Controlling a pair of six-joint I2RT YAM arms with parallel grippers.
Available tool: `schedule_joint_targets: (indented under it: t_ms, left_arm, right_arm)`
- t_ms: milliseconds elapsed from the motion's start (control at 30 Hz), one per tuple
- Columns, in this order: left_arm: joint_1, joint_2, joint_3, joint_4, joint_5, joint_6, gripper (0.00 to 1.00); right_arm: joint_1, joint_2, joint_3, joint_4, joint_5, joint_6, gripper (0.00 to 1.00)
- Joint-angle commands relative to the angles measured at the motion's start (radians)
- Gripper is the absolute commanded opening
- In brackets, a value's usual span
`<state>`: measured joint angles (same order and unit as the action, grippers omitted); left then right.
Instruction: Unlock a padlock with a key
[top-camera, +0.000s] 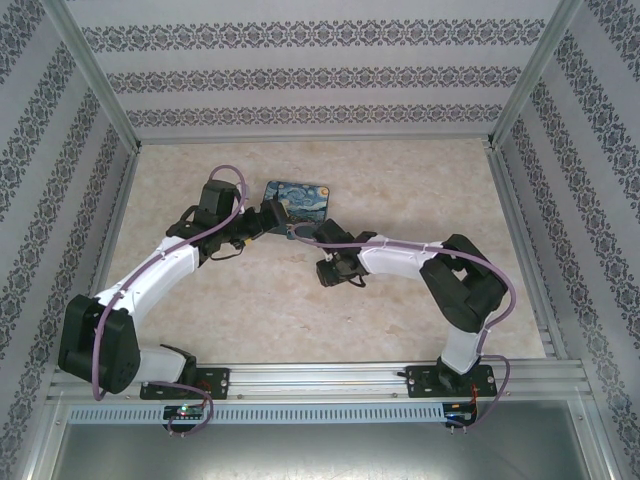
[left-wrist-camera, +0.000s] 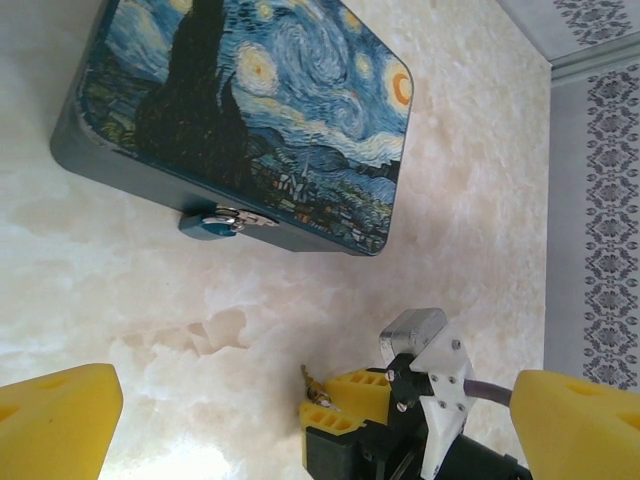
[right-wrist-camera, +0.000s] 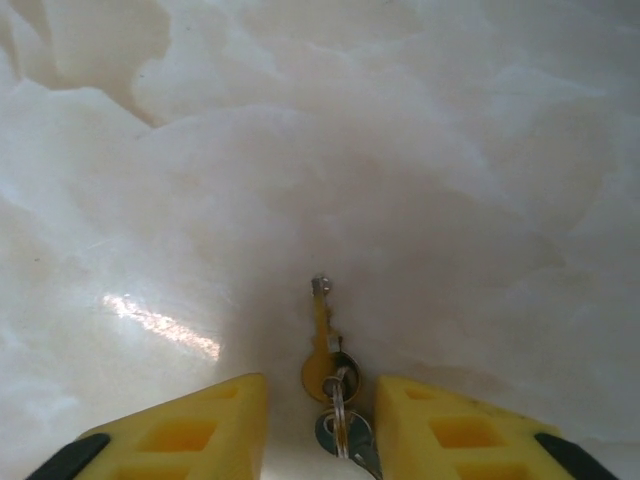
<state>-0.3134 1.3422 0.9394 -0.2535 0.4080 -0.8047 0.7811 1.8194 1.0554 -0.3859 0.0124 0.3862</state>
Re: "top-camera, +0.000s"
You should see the starry night print mat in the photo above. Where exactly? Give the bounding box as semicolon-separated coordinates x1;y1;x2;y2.
261;179;333;237

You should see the small green circuit board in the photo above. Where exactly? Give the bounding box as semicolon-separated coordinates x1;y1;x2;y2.
163;404;209;420
444;402;479;422

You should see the grey metal panel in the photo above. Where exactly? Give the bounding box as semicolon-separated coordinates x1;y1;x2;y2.
27;419;619;480

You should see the aluminium side rail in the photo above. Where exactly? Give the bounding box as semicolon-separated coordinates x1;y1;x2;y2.
69;144;146;365
487;142;569;360

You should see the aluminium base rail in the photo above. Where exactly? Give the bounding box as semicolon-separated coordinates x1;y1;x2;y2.
47;362;594;402

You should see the slotted grey cable duct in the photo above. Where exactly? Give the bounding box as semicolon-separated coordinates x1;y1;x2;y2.
67;402;446;424

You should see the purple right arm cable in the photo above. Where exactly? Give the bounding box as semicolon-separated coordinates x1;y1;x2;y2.
291;223;519;434

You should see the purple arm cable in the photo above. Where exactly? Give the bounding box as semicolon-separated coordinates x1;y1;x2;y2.
92;166;251;435
291;223;519;434

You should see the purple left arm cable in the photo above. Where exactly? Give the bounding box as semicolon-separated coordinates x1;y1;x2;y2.
92;166;251;435

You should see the aluminium frame post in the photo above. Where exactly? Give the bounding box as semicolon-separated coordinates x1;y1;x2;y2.
42;0;145;151
487;0;586;149

